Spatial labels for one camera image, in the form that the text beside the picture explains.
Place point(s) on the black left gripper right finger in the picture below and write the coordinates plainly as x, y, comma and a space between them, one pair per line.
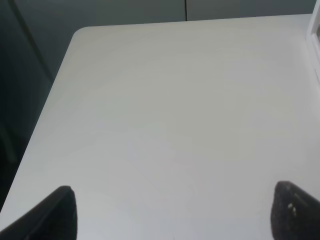
295, 214

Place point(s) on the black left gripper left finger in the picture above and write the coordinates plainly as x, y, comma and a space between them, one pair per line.
54, 218

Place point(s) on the white drawer cabinet frame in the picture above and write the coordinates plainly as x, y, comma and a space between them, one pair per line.
313, 38

